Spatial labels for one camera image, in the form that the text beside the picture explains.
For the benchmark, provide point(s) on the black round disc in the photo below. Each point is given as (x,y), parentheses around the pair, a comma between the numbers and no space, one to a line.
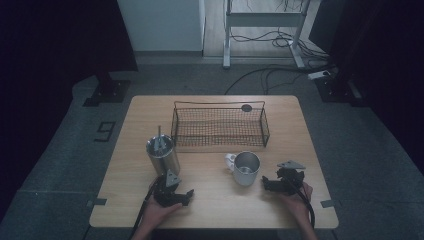
(246,107)

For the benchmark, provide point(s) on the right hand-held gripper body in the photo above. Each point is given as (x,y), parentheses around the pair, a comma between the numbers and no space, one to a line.
(289,178)

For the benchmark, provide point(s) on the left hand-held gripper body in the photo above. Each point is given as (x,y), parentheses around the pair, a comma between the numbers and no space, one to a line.
(165,195)

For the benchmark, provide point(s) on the white mug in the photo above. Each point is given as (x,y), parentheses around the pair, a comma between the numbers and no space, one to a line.
(246,170)

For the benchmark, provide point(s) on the dark curtain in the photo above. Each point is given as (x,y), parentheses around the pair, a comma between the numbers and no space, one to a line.
(50,40)
(383,50)

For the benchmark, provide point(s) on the steel tumbler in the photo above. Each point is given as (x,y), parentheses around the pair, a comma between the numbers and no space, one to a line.
(163,160)

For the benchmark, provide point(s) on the white desk frame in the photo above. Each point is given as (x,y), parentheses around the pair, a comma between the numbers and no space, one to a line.
(263,19)

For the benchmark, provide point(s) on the person's left hand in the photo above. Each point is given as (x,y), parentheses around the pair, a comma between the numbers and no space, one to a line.
(158,213)

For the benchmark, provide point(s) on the white cabinet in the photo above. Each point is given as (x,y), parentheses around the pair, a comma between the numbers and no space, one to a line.
(163,25)

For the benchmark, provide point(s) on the grey tape piece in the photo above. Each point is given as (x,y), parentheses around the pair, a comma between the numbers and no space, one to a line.
(327,203)
(97,201)

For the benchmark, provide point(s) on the person's right hand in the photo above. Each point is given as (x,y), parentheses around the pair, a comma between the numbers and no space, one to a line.
(297,206)

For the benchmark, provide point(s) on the metal straw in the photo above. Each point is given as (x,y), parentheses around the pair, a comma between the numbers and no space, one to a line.
(159,138)

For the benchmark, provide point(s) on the white power strip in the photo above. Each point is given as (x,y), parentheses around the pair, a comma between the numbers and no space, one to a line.
(318,74)

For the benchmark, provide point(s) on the black stand base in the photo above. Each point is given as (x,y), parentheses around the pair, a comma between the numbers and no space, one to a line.
(110,91)
(336,90)

